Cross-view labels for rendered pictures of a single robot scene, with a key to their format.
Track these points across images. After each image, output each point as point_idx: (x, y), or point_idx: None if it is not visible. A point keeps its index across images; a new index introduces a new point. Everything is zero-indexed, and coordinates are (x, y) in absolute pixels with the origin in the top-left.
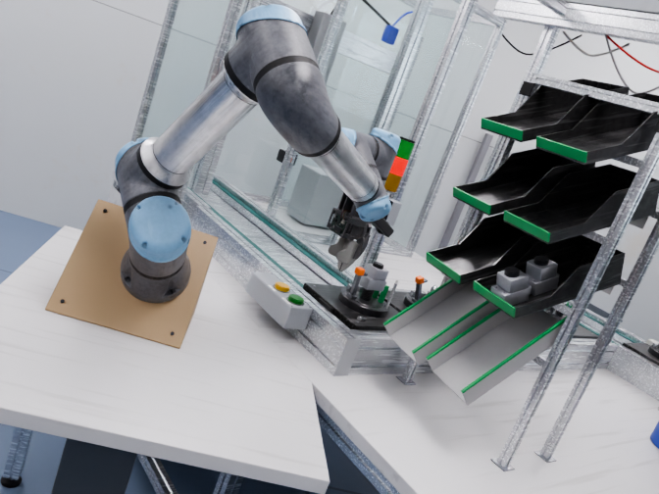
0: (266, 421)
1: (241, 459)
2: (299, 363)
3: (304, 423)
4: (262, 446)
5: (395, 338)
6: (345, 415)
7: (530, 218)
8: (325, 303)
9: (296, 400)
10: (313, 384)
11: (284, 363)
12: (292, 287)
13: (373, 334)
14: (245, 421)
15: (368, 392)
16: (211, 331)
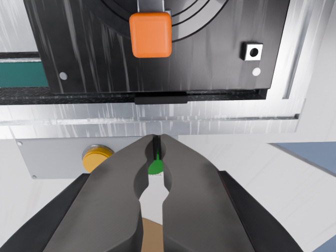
0: (301, 212)
1: (326, 239)
2: (224, 136)
3: (319, 186)
4: (323, 225)
5: None
6: (333, 138)
7: None
8: (162, 103)
9: (287, 176)
10: (269, 142)
11: (220, 154)
12: (81, 129)
13: (295, 41)
14: (294, 225)
15: (314, 70)
16: (152, 202)
